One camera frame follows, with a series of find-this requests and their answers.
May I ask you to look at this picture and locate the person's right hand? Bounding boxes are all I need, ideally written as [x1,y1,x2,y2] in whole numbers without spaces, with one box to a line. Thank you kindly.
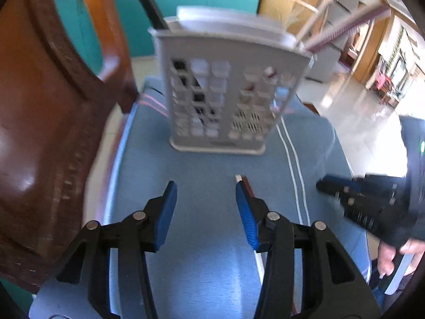
[378,238,425,277]

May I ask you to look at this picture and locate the beige plastic utensil holder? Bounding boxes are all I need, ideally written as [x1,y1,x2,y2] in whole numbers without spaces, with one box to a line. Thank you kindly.
[148,5,314,155]

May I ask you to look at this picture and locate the blue striped table cloth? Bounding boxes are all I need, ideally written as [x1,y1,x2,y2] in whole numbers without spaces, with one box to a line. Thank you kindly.
[30,76,372,319]

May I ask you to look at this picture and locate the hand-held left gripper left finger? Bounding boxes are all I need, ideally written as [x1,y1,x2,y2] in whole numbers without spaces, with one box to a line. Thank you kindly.
[56,181,178,319]

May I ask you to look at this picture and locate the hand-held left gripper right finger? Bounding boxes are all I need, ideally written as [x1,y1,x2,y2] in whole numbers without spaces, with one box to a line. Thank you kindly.
[235,182,355,319]

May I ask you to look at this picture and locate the person's blue jeans leg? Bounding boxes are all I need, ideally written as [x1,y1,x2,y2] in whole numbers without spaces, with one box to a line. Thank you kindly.
[368,266,399,313]

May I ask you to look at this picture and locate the carved brown wooden chair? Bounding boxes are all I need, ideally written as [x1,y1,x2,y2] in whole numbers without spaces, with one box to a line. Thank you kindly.
[0,0,140,293]

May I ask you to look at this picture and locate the black chopstick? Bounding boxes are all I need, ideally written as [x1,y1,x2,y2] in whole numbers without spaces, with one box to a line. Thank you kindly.
[128,0,213,120]

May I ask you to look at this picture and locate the dark red chopstick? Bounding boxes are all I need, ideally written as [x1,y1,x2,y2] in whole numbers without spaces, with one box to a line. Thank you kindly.
[304,7,392,48]

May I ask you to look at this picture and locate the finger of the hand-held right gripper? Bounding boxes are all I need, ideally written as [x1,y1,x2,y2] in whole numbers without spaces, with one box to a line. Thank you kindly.
[315,175,398,195]
[335,194,396,235]

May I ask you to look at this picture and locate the white cabinet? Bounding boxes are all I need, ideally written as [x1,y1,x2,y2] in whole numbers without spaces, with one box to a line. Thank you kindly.
[309,0,370,83]

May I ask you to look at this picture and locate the teal cabinet row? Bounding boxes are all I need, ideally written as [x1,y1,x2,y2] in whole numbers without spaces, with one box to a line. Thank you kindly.
[53,0,265,74]

